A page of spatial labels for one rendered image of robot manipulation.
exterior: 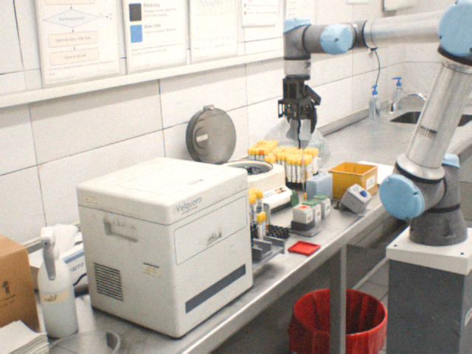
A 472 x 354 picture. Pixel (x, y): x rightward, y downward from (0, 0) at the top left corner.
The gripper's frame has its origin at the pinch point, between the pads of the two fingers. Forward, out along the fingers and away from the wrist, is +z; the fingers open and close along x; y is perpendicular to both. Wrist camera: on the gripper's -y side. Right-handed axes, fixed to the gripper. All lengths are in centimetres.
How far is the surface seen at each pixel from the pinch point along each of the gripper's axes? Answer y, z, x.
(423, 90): -240, 19, -47
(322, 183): -22.0, 18.4, -5.5
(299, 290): -67, 87, -42
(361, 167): -44.7, 18.3, -2.2
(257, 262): 32.1, 22.8, 5.2
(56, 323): 78, 23, -14
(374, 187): -41.9, 24.1, 4.2
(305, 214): 1.9, 20.3, 1.8
